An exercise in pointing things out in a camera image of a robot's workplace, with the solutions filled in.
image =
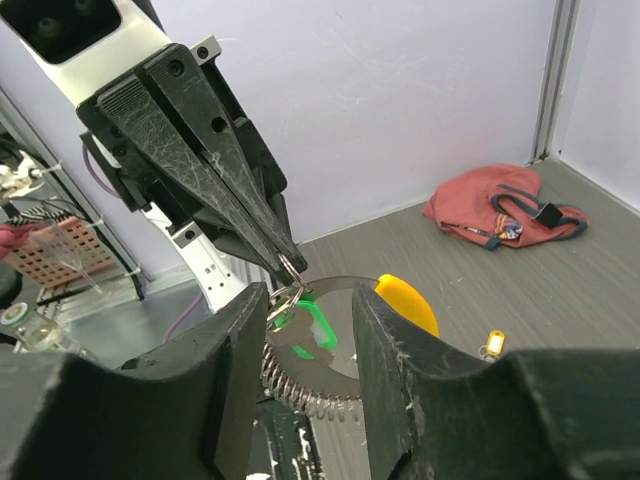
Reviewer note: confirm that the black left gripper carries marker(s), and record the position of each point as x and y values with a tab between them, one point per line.
182	142

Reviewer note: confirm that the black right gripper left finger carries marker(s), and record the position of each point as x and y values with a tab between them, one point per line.
183	410

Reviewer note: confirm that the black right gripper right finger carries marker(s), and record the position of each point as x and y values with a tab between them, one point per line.
432	411

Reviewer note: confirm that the large keyring with yellow grip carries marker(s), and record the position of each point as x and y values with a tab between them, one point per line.
333	393

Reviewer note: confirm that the key with green tag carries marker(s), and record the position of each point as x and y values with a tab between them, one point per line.
295	320

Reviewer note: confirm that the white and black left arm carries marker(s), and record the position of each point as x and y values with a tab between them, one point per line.
206	262

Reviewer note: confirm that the key with yellow tag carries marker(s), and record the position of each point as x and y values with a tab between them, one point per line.
493	347

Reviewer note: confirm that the clear plastic bottle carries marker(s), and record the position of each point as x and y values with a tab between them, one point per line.
37	333

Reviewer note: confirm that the pink perforated storage basket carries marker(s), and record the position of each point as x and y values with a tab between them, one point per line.
56	253

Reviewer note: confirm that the crumpled dusty red garment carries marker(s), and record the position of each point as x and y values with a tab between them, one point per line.
499	205

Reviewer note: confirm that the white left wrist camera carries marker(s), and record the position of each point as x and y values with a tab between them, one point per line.
84	45

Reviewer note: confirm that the aluminium frame post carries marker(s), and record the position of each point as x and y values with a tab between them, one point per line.
560	43

